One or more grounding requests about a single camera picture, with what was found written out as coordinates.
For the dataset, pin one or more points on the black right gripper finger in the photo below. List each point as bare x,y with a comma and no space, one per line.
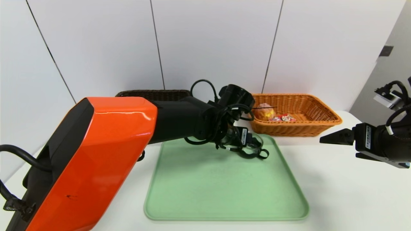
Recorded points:
369,157
342,137

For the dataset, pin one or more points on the orange wicker basket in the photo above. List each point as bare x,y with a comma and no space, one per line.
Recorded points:
298,128

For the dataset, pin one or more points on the light green plastic tray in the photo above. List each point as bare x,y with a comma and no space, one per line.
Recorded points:
224,192

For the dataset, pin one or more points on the golden bread bun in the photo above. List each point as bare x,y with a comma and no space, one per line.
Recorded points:
266,112

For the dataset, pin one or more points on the dark brown wicker basket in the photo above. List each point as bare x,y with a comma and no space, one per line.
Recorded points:
154,93

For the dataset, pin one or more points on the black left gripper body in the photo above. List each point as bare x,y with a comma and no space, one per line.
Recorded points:
243,134

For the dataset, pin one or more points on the dark wall plate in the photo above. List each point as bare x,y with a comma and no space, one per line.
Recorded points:
386,51

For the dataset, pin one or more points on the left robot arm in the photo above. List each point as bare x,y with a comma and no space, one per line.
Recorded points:
112,144

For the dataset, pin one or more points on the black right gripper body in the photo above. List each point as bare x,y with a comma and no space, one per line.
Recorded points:
365,137

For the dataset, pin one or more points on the red milk carton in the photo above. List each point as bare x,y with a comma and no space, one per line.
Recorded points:
284,118

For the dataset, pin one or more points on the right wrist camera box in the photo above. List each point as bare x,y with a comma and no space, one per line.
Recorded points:
387,96

